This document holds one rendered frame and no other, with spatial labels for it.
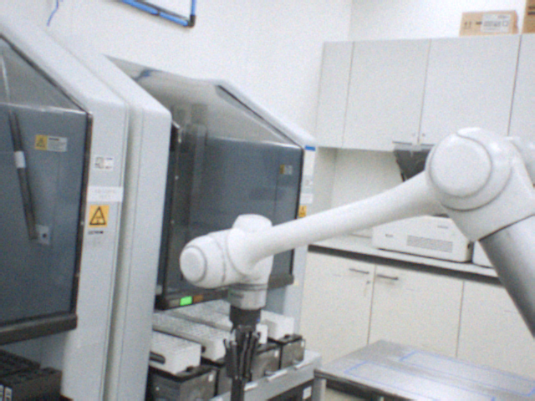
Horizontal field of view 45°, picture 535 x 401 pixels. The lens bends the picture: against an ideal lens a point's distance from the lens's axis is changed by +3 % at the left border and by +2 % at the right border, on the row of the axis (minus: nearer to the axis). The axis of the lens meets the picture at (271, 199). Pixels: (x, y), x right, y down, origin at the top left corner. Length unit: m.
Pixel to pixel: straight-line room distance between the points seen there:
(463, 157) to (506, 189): 0.08
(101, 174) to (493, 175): 0.79
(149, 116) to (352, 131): 2.87
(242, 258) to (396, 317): 2.60
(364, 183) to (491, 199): 3.52
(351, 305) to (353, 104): 1.31
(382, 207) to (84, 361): 0.71
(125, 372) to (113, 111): 0.59
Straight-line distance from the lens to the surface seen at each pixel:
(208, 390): 1.68
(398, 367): 1.86
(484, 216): 1.07
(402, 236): 3.78
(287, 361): 1.98
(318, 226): 1.29
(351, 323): 3.96
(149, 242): 1.53
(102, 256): 1.43
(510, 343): 3.66
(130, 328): 1.54
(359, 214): 1.31
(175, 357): 1.61
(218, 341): 1.72
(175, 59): 3.22
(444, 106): 4.04
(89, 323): 1.45
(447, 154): 1.05
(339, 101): 4.31
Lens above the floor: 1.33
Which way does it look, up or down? 3 degrees down
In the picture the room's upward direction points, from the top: 6 degrees clockwise
